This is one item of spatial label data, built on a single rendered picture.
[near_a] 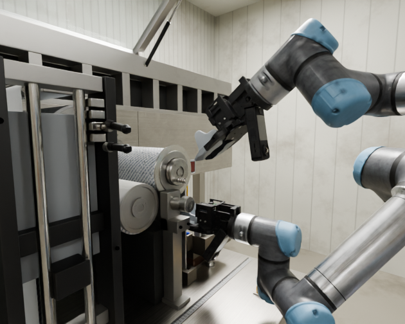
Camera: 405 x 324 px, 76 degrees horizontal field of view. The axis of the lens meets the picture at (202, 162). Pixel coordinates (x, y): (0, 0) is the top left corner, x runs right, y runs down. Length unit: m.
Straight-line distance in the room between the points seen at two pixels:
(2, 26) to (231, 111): 0.62
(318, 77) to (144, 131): 0.76
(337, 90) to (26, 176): 0.45
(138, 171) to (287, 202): 2.72
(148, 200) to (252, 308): 0.39
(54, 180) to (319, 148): 2.87
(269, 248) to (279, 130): 2.67
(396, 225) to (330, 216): 2.58
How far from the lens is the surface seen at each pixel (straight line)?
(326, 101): 0.45
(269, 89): 0.52
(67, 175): 0.43
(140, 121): 1.06
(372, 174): 0.76
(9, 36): 0.89
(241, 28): 3.74
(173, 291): 0.77
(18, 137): 0.40
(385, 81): 0.55
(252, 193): 3.49
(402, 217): 0.63
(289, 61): 0.51
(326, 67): 0.48
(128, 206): 0.63
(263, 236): 0.64
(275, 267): 0.66
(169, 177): 0.68
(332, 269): 0.58
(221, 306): 0.78
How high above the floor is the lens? 1.36
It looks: 7 degrees down
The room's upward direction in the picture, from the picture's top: straight up
